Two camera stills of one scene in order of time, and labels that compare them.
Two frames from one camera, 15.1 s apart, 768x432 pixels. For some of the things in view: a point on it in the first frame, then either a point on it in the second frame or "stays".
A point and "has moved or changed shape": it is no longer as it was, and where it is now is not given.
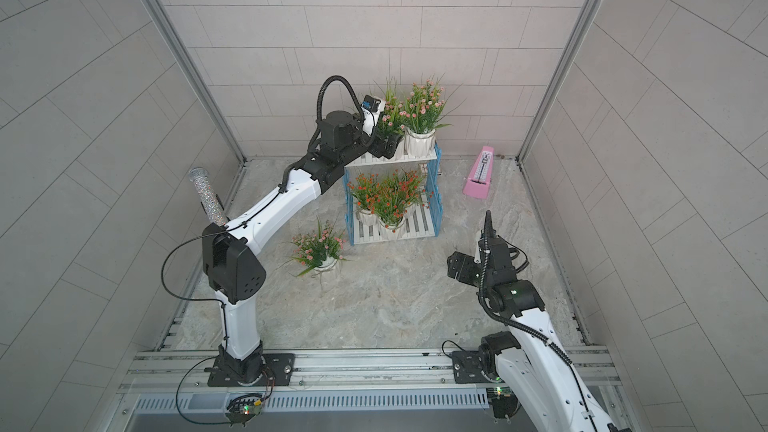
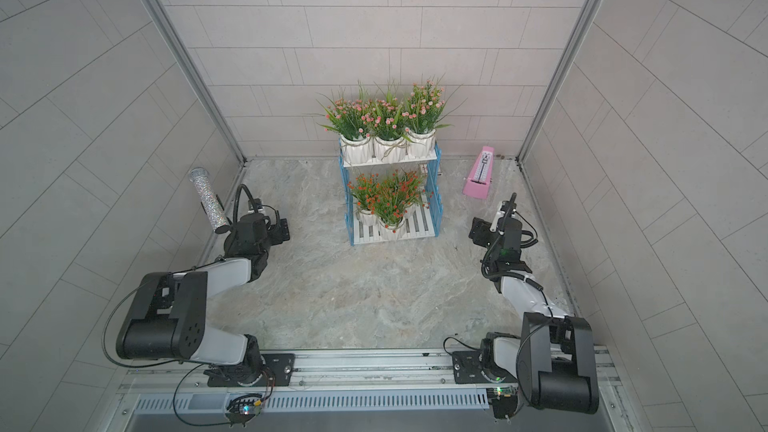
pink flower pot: (421, 115) stays
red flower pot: (364, 191) stays
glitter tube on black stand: (210, 201) stays
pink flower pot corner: (391, 123) stays
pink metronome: (478, 180) stays
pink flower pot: (320, 248) has moved or changed shape
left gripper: (387, 147) -> (277, 236)
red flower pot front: (396, 199) stays
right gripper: (463, 273) -> (484, 228)
